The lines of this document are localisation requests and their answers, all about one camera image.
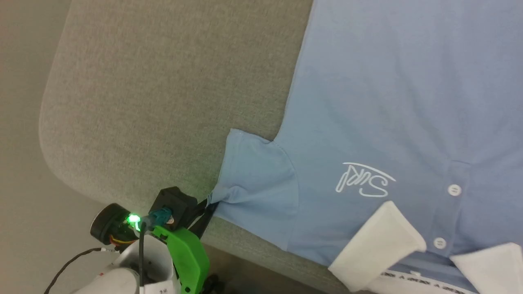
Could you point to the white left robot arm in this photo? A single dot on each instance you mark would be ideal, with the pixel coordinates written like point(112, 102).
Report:
point(122, 277)

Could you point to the light blue polo shirt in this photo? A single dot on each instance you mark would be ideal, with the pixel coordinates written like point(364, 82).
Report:
point(388, 102)

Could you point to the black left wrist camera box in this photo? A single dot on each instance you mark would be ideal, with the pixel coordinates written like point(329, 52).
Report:
point(175, 204)

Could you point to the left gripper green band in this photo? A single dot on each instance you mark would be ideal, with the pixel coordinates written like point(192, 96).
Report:
point(188, 257)

